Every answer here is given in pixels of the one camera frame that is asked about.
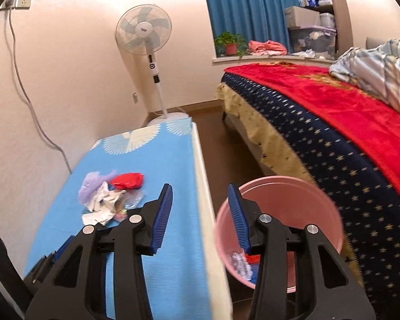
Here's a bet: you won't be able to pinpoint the blue curtain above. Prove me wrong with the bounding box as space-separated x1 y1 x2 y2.
200 0 305 59

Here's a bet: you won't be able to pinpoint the white windowsill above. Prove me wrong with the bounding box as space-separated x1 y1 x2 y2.
213 53 337 65

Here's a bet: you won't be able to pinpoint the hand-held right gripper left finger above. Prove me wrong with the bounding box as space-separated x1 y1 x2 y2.
25 183 174 320

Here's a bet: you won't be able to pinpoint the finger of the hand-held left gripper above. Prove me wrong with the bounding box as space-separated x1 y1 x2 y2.
23 255 55 286
51 236 77 265

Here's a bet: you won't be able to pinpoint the grey headboard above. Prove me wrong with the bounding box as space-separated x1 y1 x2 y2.
366 37 393 53

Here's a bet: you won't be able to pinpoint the red plastic bag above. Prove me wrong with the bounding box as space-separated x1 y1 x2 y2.
110 172 145 190

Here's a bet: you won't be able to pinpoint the grey power cable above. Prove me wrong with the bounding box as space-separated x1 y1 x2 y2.
7 5 73 174

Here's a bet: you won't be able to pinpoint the navy star blanket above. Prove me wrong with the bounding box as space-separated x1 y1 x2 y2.
220 71 400 304

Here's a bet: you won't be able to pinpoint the pink plastic bucket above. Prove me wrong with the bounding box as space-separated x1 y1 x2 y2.
213 175 345 294

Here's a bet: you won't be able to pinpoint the clear storage box purple lid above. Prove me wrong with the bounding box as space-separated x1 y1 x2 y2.
288 25 337 57

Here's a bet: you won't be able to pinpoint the white tissue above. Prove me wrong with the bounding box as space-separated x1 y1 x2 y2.
82 183 129 226

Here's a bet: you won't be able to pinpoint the blue striped quilt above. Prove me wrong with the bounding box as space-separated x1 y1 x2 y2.
329 38 400 122

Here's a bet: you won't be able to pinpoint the white and blue wrapper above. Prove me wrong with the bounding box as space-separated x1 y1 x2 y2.
231 251 255 281

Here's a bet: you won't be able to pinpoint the red blanket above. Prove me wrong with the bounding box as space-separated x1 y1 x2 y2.
224 62 400 214

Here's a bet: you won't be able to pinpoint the grey cardboard box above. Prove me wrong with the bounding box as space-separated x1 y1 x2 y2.
283 6 321 29

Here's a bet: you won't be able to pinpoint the small white container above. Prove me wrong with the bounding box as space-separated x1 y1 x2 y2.
319 13 336 29

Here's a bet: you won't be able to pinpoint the pink folded clothes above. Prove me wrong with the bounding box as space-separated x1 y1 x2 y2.
247 40 289 56

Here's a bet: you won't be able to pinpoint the purple plastic bag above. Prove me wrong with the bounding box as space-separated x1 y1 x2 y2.
78 170 117 207

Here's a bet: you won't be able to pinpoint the potted green plant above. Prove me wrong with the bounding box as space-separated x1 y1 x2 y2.
214 31 249 57

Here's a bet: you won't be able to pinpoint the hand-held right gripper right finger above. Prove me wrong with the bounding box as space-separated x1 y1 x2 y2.
227 183 377 320

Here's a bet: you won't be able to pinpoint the beige wall shelf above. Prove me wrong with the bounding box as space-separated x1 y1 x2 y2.
300 0 354 57

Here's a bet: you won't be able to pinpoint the clear plastic wrapper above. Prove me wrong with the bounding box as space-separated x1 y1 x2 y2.
118 189 146 222

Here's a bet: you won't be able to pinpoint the table with blue cloth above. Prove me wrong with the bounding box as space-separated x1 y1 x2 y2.
23 122 214 320

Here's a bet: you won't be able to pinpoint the white standing fan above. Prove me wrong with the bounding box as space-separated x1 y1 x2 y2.
115 4 192 129

